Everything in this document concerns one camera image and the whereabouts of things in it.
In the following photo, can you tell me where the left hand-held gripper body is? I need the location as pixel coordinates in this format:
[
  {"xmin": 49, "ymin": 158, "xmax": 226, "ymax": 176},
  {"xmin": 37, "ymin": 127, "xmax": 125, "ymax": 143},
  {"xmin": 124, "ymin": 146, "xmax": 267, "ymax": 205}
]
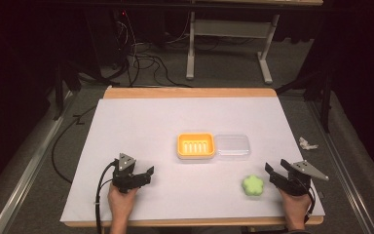
[{"xmin": 111, "ymin": 152, "xmax": 141, "ymax": 195}]

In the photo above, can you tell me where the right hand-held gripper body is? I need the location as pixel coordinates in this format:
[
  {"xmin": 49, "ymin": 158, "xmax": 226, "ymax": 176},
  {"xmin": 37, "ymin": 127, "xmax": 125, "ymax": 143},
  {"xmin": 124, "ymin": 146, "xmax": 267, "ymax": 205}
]
[{"xmin": 277, "ymin": 160, "xmax": 330, "ymax": 197}]

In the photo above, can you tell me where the green flower-shaped soap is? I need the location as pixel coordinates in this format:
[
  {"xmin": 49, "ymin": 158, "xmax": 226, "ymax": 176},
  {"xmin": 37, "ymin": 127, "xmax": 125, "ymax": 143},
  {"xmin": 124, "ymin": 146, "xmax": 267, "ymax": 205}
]
[{"xmin": 241, "ymin": 174, "xmax": 265, "ymax": 197}]

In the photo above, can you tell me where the orange soap dish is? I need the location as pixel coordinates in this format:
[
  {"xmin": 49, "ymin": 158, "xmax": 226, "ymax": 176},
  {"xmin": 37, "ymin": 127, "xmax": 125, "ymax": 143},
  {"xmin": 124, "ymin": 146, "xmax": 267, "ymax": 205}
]
[{"xmin": 175, "ymin": 132, "xmax": 216, "ymax": 160}]

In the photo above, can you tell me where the person's left hand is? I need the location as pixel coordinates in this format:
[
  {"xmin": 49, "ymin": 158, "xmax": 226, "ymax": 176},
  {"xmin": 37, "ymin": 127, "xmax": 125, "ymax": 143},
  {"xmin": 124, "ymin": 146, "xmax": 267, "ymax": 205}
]
[{"xmin": 107, "ymin": 181, "xmax": 140, "ymax": 222}]

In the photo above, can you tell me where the person's right hand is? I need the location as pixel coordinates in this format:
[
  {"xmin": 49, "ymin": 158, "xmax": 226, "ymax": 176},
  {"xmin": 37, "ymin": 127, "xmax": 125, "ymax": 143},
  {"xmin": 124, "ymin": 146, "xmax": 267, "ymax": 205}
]
[{"xmin": 278, "ymin": 187, "xmax": 313, "ymax": 228}]

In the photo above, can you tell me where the crumpled white paper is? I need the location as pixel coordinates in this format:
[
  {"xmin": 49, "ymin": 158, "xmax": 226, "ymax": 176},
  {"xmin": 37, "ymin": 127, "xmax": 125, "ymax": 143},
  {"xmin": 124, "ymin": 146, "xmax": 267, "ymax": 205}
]
[{"xmin": 298, "ymin": 136, "xmax": 319, "ymax": 151}]

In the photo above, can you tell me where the white paper table cover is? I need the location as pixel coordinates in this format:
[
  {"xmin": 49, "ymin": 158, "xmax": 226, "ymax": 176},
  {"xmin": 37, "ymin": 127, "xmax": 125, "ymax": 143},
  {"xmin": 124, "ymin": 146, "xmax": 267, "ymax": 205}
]
[{"xmin": 59, "ymin": 97, "xmax": 326, "ymax": 224}]

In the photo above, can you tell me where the clear plastic soap dish lid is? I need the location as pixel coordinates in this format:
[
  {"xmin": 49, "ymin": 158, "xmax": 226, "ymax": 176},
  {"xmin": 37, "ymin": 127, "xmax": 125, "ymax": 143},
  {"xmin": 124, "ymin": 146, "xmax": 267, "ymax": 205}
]
[{"xmin": 213, "ymin": 134, "xmax": 252, "ymax": 161}]

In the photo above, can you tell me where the black metal stand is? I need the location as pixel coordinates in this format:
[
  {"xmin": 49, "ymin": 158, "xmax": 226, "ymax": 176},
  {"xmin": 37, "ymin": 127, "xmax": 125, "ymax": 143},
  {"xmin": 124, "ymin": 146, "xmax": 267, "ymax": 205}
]
[
  {"xmin": 275, "ymin": 62, "xmax": 335, "ymax": 135},
  {"xmin": 52, "ymin": 60, "xmax": 83, "ymax": 122}
]

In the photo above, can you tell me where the black computer tower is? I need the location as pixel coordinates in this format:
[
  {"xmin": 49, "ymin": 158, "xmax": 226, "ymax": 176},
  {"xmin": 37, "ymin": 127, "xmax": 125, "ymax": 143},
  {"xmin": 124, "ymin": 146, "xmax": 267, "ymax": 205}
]
[{"xmin": 87, "ymin": 6, "xmax": 129, "ymax": 70}]

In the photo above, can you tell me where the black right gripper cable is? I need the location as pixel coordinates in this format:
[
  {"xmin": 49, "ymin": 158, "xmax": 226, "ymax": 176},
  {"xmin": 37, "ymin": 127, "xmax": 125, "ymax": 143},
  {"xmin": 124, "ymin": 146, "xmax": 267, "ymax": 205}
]
[{"xmin": 300, "ymin": 176, "xmax": 317, "ymax": 225}]

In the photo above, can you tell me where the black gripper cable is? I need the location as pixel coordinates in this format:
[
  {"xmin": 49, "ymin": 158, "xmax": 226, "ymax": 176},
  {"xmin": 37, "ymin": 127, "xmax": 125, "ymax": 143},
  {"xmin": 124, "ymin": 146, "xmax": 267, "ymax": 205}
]
[
  {"xmin": 93, "ymin": 158, "xmax": 119, "ymax": 234},
  {"xmin": 300, "ymin": 176, "xmax": 317, "ymax": 225}
]

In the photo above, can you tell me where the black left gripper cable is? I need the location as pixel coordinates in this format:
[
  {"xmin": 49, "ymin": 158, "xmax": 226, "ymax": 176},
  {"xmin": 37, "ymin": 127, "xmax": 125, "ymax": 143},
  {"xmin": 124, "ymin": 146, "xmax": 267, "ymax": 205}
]
[{"xmin": 93, "ymin": 158, "xmax": 119, "ymax": 234}]

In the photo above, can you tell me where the silver metal floor rail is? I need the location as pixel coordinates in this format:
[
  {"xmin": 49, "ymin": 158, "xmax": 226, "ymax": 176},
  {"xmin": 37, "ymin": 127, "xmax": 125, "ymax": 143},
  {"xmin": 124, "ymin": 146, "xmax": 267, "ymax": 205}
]
[
  {"xmin": 0, "ymin": 91, "xmax": 76, "ymax": 234},
  {"xmin": 306, "ymin": 99, "xmax": 374, "ymax": 234}
]

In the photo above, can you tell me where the black floor cable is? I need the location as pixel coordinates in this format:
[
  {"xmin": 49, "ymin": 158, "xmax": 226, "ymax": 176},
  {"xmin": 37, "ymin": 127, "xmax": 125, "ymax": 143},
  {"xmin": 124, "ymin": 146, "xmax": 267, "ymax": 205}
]
[{"xmin": 51, "ymin": 106, "xmax": 97, "ymax": 185}]

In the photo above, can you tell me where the tangle of black floor cables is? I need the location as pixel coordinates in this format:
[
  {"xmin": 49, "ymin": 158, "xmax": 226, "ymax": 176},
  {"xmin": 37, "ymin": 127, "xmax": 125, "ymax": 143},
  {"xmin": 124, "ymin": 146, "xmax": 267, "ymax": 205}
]
[{"xmin": 110, "ymin": 9, "xmax": 193, "ymax": 89}]

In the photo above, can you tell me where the white metal desk frame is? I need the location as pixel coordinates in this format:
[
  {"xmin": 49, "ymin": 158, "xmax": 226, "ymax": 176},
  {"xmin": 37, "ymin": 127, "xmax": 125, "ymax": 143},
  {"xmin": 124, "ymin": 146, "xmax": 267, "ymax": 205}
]
[{"xmin": 185, "ymin": 0, "xmax": 324, "ymax": 86}]

